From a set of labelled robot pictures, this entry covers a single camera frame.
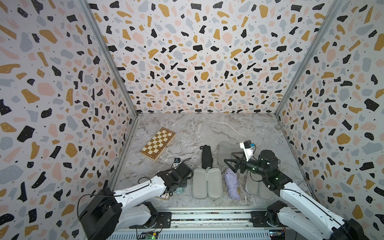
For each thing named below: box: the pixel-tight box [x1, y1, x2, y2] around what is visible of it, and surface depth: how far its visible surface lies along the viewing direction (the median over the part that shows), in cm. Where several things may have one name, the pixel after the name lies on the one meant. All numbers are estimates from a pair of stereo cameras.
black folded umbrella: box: [199, 144, 214, 169], surface depth 99 cm
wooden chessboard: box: [140, 127, 177, 161], surface depth 102 cm
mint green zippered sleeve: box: [192, 167, 223, 199], surface depth 86 cm
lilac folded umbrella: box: [224, 167, 241, 201], surface depth 84 cm
